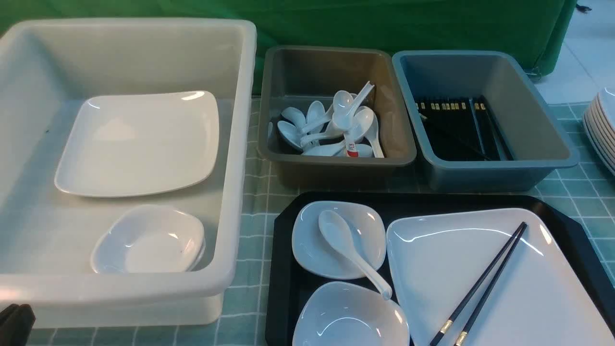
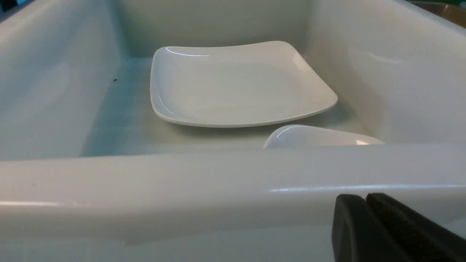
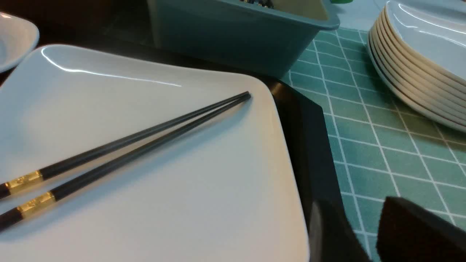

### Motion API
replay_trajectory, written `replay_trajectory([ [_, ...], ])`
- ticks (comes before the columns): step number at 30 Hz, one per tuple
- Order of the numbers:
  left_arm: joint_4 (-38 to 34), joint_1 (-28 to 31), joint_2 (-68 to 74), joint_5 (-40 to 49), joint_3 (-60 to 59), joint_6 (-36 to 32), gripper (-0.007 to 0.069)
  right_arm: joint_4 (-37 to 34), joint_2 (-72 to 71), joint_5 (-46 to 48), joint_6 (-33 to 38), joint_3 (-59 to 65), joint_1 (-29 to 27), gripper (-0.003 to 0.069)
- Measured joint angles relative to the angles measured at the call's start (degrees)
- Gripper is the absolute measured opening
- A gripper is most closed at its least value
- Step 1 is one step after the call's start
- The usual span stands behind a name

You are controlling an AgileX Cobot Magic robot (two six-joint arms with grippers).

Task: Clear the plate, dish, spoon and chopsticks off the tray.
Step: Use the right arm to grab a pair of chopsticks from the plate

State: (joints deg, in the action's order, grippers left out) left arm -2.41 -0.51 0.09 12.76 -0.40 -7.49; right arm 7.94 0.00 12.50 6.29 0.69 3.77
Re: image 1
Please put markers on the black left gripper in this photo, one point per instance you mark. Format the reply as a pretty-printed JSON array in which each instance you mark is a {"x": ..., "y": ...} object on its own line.
[{"x": 16, "y": 323}]

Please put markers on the white shallow bowl with spoon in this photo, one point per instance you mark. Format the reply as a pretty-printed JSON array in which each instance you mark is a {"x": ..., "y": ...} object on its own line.
[{"x": 315, "y": 254}]

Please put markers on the white deep bowl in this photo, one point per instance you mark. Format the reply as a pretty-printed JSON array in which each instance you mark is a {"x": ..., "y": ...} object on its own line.
[{"x": 344, "y": 314}]

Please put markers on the white ceramic soup spoon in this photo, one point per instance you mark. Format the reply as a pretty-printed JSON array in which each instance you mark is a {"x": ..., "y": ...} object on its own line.
[{"x": 336, "y": 231}]

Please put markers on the large white rice plate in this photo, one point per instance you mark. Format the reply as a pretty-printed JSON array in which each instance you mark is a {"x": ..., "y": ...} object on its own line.
[{"x": 537, "y": 301}]

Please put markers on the black chopstick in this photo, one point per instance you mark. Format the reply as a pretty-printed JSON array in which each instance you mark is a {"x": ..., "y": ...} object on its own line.
[
  {"x": 443, "y": 330},
  {"x": 474, "y": 315}
]

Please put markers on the white square plate in tub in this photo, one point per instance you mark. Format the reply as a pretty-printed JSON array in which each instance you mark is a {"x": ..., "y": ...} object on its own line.
[{"x": 137, "y": 145}]

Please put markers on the white bowl in tub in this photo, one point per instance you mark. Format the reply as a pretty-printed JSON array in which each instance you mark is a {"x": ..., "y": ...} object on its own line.
[{"x": 150, "y": 239}]

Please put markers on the green checked tablecloth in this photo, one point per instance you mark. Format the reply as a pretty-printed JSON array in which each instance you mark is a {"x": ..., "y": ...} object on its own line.
[{"x": 585, "y": 193}]

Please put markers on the large white plastic tub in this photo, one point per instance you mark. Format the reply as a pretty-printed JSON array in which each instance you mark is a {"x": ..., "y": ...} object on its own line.
[{"x": 48, "y": 69}]

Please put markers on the black serving tray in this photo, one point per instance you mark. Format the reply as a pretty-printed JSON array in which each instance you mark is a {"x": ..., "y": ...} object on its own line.
[{"x": 291, "y": 285}]

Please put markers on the grey-brown spoon bin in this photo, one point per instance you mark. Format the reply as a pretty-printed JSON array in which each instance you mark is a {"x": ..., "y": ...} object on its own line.
[{"x": 295, "y": 76}]

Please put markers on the pile of white spoons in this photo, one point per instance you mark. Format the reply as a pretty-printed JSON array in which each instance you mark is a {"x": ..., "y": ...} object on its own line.
[{"x": 347, "y": 128}]

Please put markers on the pile of black chopsticks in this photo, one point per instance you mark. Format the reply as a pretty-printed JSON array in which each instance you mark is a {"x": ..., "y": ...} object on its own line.
[{"x": 463, "y": 129}]

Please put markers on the blue-grey chopstick bin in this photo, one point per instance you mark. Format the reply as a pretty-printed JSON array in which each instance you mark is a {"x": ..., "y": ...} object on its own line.
[{"x": 537, "y": 140}]

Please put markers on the green backdrop cloth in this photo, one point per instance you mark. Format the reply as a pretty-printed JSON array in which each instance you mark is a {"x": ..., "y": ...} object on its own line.
[{"x": 531, "y": 31}]

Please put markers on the stack of white plates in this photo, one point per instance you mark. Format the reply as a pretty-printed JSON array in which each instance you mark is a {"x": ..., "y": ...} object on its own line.
[{"x": 599, "y": 124}]

